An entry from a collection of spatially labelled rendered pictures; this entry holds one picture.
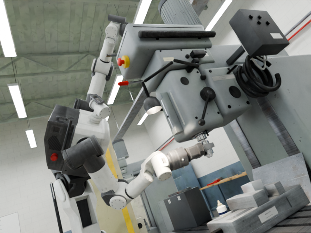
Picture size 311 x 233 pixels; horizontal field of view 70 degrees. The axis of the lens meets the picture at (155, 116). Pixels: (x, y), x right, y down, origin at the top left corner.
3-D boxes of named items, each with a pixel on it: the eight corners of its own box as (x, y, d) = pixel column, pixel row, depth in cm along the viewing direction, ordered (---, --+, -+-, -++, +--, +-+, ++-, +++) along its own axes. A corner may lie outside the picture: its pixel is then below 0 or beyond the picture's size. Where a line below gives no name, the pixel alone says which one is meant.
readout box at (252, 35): (265, 42, 90) (240, 5, 97) (249, 57, 97) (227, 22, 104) (293, 41, 99) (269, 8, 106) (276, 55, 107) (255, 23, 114)
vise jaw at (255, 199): (258, 206, 72) (251, 194, 73) (230, 211, 84) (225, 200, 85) (270, 200, 74) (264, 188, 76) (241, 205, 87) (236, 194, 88)
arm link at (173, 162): (172, 145, 100) (148, 153, 98) (182, 164, 93) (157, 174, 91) (173, 159, 108) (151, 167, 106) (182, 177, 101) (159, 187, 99)
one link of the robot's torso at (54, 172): (45, 171, 138) (51, 148, 132) (65, 168, 147) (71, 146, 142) (63, 204, 121) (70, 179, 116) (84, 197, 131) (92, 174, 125)
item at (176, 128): (177, 132, 98) (159, 92, 105) (172, 136, 102) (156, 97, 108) (183, 130, 100) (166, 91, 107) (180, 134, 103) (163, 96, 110)
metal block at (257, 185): (259, 199, 78) (251, 183, 80) (248, 201, 83) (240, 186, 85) (269, 194, 81) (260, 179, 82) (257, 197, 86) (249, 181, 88)
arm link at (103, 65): (119, 44, 135) (111, 69, 147) (102, 38, 132) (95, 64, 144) (117, 52, 127) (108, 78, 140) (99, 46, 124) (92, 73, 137)
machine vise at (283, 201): (242, 246, 64) (225, 208, 68) (214, 244, 77) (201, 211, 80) (311, 202, 80) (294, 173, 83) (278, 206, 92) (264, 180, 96)
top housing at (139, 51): (136, 47, 97) (125, 20, 103) (122, 82, 119) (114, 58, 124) (215, 45, 120) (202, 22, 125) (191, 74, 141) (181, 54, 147)
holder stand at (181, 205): (197, 227, 117) (182, 189, 123) (174, 230, 133) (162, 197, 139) (212, 218, 124) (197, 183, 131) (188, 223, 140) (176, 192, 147)
